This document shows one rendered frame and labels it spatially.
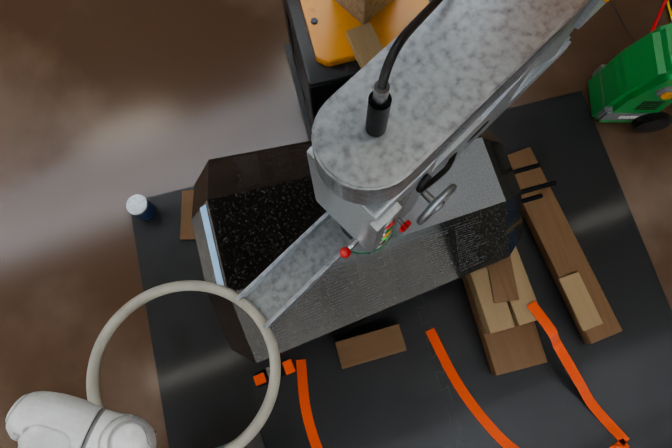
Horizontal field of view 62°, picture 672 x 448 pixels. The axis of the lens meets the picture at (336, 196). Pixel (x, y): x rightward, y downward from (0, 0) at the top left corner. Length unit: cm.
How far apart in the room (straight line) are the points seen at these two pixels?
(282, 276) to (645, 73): 192
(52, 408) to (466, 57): 107
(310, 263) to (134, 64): 193
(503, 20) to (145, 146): 220
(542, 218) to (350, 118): 187
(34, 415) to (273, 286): 68
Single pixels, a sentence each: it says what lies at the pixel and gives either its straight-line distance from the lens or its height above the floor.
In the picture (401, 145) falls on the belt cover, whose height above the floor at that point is 170.
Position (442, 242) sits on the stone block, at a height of 77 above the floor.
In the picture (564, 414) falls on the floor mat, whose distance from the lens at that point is 287.
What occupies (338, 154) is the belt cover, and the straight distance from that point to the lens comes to 105.
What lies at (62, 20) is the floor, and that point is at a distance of 356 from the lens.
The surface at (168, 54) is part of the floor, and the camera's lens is 323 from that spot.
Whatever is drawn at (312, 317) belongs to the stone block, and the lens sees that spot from 202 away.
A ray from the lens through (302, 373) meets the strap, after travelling 268.
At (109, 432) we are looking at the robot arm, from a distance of 123.
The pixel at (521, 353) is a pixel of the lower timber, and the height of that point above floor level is 10.
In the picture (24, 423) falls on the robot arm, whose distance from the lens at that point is 130.
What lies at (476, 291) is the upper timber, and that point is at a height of 20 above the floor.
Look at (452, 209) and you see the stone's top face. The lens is 195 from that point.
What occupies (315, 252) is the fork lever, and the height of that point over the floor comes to 107.
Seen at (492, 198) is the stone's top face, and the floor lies 83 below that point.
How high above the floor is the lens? 269
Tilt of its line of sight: 75 degrees down
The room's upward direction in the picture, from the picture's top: 3 degrees counter-clockwise
